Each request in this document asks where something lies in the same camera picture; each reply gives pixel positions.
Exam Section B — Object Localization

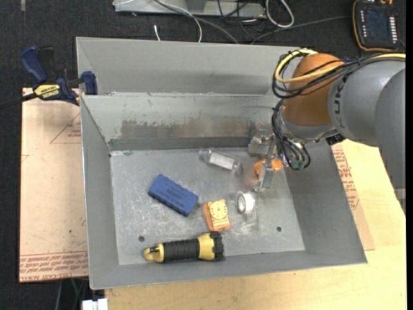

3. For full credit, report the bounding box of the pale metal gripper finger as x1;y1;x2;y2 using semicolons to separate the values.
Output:
257;158;276;192

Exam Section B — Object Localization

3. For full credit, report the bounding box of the orange round fruit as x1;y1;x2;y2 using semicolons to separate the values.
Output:
252;158;285;178

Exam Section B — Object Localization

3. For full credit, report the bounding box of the white tape roll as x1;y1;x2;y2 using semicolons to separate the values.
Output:
235;190;259;227

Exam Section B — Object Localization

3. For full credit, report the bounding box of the clear plastic bottle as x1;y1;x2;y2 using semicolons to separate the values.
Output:
198;148;243;176

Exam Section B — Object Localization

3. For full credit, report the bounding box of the orange toy clock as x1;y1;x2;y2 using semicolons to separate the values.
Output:
203;198;232;233

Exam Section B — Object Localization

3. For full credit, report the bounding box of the blue sponge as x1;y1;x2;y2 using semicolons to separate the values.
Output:
148;173;199;218

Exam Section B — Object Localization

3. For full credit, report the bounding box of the yellow and black flashlight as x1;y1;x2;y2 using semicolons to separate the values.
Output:
143;231;226;264

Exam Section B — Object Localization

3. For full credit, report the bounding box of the grey metal bin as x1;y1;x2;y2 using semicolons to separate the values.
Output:
76;36;368;291

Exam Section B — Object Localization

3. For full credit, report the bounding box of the brown cardboard board red print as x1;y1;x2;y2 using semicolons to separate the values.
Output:
19;87;376;284

